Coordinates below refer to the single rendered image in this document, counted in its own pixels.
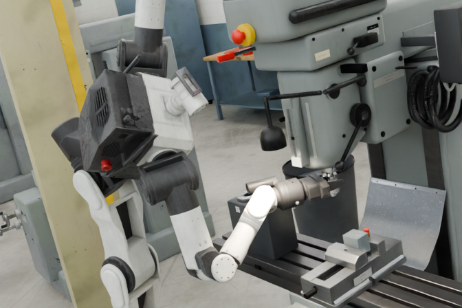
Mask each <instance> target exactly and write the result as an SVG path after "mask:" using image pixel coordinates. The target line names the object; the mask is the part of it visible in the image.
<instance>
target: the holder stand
mask: <svg viewBox="0 0 462 308"><path fill-rule="evenodd" d="M253 194H254V192H253V193H250V194H248V192H247V191H243V192H240V193H239V194H238V195H237V196H236V197H235V198H233V199H231V200H229V201H228V208H229V212H230V218H231V222H232V228H233V230H234V229H235V227H236V225H237V223H238V222H239V219H240V217H241V215H242V214H243V211H244V210H245V207H246V206H247V204H248V202H249V201H250V199H251V198H252V195H253ZM297 247H298V239H297V235H296V228H295V224H294V217H293V212H292V209H291V208H290V209H287V210H281V209H279V208H277V209H275V211H273V212H271V213H268V214H267V216H266V218H265V219H264V221H263V223H262V225H261V227H260V228H259V230H258V232H257V234H256V236H255V237H254V240H253V242H252V243H251V245H250V247H249V249H248V250H249V251H251V252H254V253H257V254H260V255H262V256H265V257H267V258H270V259H273V260H276V259H279V258H280V257H282V256H283V255H285V254H287V253H288V252H291V251H292V250H294V249H295V248H297Z"/></svg>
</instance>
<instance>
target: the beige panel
mask: <svg viewBox="0 0 462 308"><path fill-rule="evenodd" d="M0 57H1V62H2V64H3V68H4V72H5V75H6V78H7V81H8V85H9V88H10V92H11V95H12V99H13V102H14V106H15V109H16V113H17V115H18V119H19V122H20V125H21V130H22V132H23V137H24V139H25V143H26V146H27V150H28V153H29V156H30V160H31V163H32V167H33V169H34V174H35V177H36V180H37V184H38V188H39V190H40V193H41V197H42V200H43V204H44V207H45V211H46V214H47V218H48V221H49V225H50V228H51V231H52V235H53V237H54V242H55V244H56V249H57V252H58V255H59V259H60V263H61V265H62V268H63V272H64V275H65V279H66V282H67V286H68V289H69V293H70V296H71V300H72V302H73V306H74V308H113V306H112V304H111V297H110V295H109V292H108V291H107V288H106V287H105V285H104V283H103V281H102V279H101V275H100V272H101V269H102V263H103V262H104V260H105V250H104V246H103V243H102V238H101V235H100V229H99V226H98V225H97V223H96V222H95V221H94V219H93V218H92V217H91V213H90V209H89V204H88V202H87V201H86V200H85V199H84V198H83V197H82V196H81V194H80V193H79V192H78V191H77V190H76V189H75V187H74V184H73V176H74V174H75V173H74V169H73V168H72V166H71V162H69V160H68V159H67V158H66V157H65V155H64V153H63V152H62V151H61V149H60V148H59V147H58V145H57V143H56V142H55V141H54V139H53V138H52V136H51V134H52V131H53V130H54V129H55V128H56V127H57V126H58V125H60V124H61V123H63V122H64V121H66V120H68V119H70V118H72V117H80V112H81V110H82V108H83V105H84V102H85V98H86V96H87V93H88V91H89V88H90V86H92V84H93V83H94V82H93V79H92V76H91V71H90V68H89V63H88V60H87V55H86V52H85V47H84V44H83V40H82V36H81V33H80V28H79V25H78V20H77V17H76V13H75V9H74V5H73V1H72V0H0Z"/></svg>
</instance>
